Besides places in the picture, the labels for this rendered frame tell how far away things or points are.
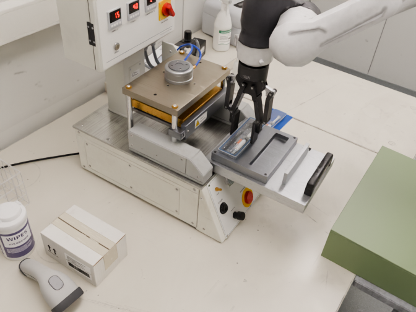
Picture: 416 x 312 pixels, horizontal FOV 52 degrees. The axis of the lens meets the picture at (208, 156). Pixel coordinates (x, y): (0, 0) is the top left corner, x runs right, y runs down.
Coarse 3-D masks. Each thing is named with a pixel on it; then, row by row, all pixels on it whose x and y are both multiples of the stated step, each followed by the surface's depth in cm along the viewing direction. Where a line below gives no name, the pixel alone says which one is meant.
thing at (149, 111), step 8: (216, 88) 126; (208, 96) 123; (136, 104) 119; (144, 104) 118; (200, 104) 119; (136, 112) 121; (144, 112) 120; (152, 112) 118; (160, 112) 116; (184, 112) 116; (192, 112) 116; (160, 120) 118; (168, 120) 116; (184, 120) 114
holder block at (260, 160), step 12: (264, 132) 122; (276, 132) 122; (252, 144) 118; (264, 144) 118; (276, 144) 121; (288, 144) 119; (216, 156) 114; (240, 156) 114; (252, 156) 114; (264, 156) 117; (276, 156) 114; (240, 168) 111; (252, 168) 110; (264, 168) 113; (276, 168) 113; (264, 180) 109
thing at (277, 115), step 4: (272, 112) 170; (276, 112) 170; (280, 112) 170; (272, 116) 167; (276, 116) 168; (280, 116) 168; (272, 120) 166; (276, 120) 166; (268, 124) 163; (272, 124) 163
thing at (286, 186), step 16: (288, 160) 117; (304, 160) 118; (320, 160) 118; (224, 176) 115; (240, 176) 112; (272, 176) 112; (288, 176) 109; (304, 176) 113; (272, 192) 108; (288, 192) 108; (304, 208) 106
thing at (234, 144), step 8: (248, 120) 124; (240, 128) 121; (248, 128) 121; (232, 136) 118; (240, 136) 118; (248, 136) 118; (224, 144) 115; (232, 144) 115; (240, 144) 115; (232, 152) 113
